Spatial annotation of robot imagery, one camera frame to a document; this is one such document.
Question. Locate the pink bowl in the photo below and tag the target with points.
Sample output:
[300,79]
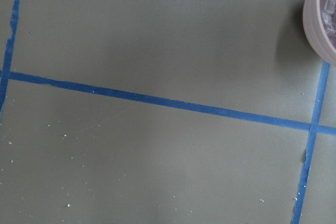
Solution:
[315,32]

